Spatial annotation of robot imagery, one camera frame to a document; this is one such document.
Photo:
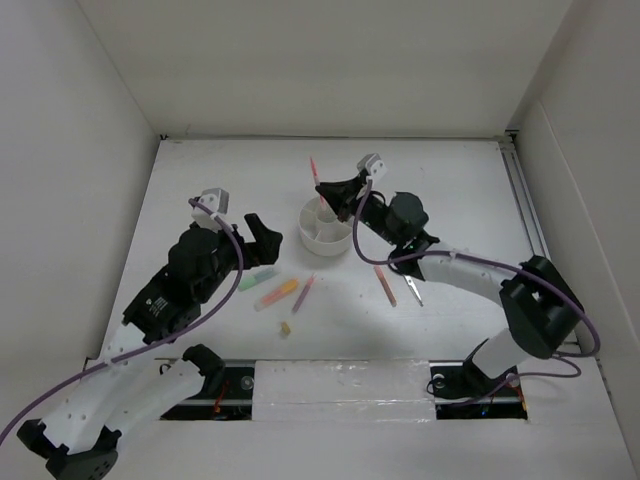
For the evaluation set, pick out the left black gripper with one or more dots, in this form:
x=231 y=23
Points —
x=261 y=252

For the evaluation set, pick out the red pink pen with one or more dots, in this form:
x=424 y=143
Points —
x=324 y=211

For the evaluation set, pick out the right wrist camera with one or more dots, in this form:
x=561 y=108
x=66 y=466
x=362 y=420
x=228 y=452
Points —
x=373 y=167

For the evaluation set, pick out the black handled scissors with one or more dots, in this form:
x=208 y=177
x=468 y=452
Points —
x=414 y=290

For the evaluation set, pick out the clear tape sheet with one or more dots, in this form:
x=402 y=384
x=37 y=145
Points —
x=371 y=391

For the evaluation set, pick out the brown orange pen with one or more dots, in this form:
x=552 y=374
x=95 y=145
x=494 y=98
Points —
x=385 y=285

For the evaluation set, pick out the orange yellow highlighter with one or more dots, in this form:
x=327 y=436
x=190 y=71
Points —
x=277 y=294

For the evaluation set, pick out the green highlighter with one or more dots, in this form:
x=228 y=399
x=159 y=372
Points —
x=254 y=279

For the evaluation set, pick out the white round divided organizer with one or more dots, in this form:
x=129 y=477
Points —
x=321 y=232

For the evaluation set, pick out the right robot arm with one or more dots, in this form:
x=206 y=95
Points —
x=401 y=223

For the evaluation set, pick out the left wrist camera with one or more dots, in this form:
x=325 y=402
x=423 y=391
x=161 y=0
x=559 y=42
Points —
x=208 y=207

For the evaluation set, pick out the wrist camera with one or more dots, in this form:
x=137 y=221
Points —
x=208 y=207
x=373 y=167

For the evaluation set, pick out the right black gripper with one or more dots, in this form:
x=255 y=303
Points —
x=342 y=195

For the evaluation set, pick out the purple pink pen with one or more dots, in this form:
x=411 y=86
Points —
x=303 y=294

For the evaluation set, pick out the aluminium rail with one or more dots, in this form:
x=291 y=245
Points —
x=530 y=235

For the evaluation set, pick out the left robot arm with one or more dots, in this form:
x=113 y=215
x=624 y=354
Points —
x=81 y=438

